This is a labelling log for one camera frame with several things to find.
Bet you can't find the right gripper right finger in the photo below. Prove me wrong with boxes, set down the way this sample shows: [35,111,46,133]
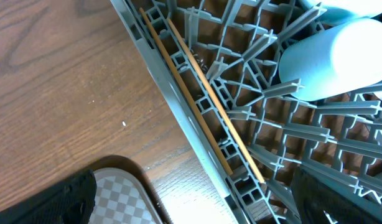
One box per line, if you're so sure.
[291,166,382,223]

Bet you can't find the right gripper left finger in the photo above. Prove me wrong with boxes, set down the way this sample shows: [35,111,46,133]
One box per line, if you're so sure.
[0,169,97,224]

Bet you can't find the wooden chopstick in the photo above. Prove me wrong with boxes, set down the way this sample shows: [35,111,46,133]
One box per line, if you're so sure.
[166,18,265,184]
[139,7,233,175]

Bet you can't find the light blue cup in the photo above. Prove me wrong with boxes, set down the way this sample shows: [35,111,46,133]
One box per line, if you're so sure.
[278,19,382,101]

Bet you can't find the light blue bowl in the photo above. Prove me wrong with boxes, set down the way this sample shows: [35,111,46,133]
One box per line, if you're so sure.
[299,0,382,26]

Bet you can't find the grey dishwasher rack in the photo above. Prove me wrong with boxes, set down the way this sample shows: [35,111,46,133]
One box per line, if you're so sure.
[113,0,382,223]

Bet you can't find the dark brown serving tray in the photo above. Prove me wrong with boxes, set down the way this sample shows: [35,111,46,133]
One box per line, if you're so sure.
[87,155,172,224]

